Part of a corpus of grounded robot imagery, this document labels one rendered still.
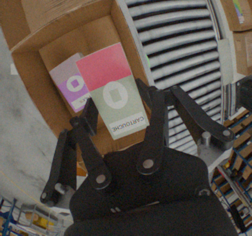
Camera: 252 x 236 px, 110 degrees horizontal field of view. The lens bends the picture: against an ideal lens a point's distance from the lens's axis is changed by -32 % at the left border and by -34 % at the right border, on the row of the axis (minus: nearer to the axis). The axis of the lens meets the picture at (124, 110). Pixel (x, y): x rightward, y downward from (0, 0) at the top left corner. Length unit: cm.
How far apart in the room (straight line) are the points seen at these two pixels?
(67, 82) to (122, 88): 24
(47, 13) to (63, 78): 26
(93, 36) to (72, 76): 15
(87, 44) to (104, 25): 9
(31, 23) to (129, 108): 47
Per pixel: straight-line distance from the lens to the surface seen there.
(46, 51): 51
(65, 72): 41
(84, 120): 16
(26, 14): 58
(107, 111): 22
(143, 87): 17
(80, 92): 42
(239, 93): 114
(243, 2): 121
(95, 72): 21
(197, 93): 81
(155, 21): 66
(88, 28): 47
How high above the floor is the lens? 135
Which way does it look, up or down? 63 degrees down
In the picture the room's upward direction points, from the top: 163 degrees clockwise
